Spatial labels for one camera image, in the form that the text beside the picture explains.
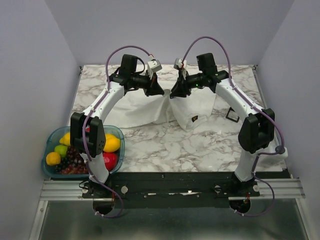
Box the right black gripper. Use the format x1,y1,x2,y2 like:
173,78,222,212
169,70,205,99

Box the green lime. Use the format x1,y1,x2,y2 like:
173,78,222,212
54,144,68,157

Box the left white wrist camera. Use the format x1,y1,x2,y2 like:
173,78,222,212
147,59,162,79

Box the teal plastic fruit bowl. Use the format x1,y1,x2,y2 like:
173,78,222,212
41,125,125,179

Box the black frame stand upper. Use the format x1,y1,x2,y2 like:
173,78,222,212
225,107,240,123

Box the aluminium rail frame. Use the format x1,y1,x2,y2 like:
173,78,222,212
30,178,317,240

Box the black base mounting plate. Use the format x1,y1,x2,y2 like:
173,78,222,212
82,172,260,209

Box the yellow lemon right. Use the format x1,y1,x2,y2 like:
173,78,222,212
103,133,121,153

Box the white box with knob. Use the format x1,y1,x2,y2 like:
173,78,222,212
258,145,288,168

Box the red apple lower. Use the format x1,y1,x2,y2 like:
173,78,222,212
102,152,118,172

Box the orange citrus fruit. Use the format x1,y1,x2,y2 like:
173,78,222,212
45,152,62,166

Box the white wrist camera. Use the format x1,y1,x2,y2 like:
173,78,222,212
173,58,188,78
147,59,162,79

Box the yellow lemon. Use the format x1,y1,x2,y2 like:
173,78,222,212
59,132,71,147
103,133,121,153

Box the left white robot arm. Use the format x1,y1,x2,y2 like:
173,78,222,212
70,54,164,198

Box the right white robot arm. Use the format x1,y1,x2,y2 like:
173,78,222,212
170,53,275,196

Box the dark purple grapes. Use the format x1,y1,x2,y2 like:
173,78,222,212
54,146,88,175

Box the white printed t-shirt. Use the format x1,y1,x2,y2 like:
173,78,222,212
104,80,216,132

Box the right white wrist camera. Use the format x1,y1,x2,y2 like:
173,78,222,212
173,58,188,78

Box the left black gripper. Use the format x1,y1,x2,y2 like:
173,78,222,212
131,69,165,97

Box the black yellow garment label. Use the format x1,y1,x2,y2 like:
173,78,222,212
191,115,198,123

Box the yellow lemon left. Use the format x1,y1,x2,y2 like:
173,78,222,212
59,132,71,147

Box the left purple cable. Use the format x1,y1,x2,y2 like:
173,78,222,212
81,45,155,218

